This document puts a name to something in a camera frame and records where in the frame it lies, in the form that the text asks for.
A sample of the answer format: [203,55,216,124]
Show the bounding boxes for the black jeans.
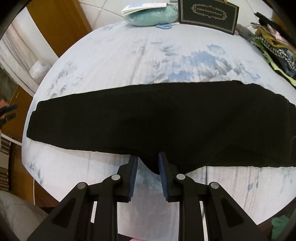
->
[27,81,295,173]

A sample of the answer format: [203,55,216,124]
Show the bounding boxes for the stack of folded clothes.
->
[252,12,295,87]

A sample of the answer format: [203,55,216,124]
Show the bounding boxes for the white plastic bag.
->
[29,60,51,80]

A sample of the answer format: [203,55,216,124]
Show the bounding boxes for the floral white bed sheet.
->
[22,22,295,240]

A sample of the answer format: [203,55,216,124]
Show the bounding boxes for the grey plush toy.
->
[235,24,255,44]

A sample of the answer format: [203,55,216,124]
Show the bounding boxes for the black gift box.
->
[178,0,239,35]

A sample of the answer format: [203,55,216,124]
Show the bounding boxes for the teal bagged pillow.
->
[125,5,179,27]

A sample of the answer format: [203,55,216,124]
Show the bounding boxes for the white paper booklets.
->
[121,3,167,16]

